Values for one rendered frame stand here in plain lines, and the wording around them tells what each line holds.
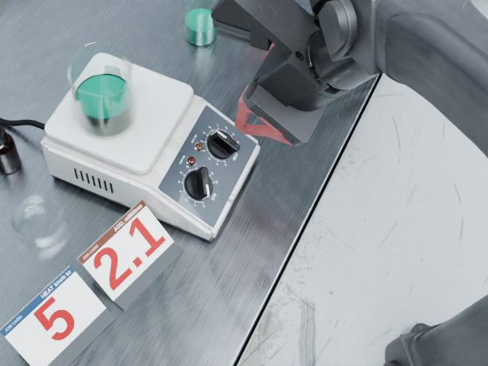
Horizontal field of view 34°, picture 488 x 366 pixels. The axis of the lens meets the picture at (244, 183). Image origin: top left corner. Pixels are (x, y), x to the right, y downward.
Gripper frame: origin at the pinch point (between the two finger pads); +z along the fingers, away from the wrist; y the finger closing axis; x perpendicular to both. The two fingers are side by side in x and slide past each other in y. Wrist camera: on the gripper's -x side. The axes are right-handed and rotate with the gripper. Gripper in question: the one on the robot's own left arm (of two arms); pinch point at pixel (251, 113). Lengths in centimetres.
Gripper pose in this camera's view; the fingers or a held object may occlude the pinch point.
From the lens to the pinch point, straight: 79.8
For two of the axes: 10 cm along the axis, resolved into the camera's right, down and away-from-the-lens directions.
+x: 7.6, 5.9, 2.7
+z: -4.9, 2.5, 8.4
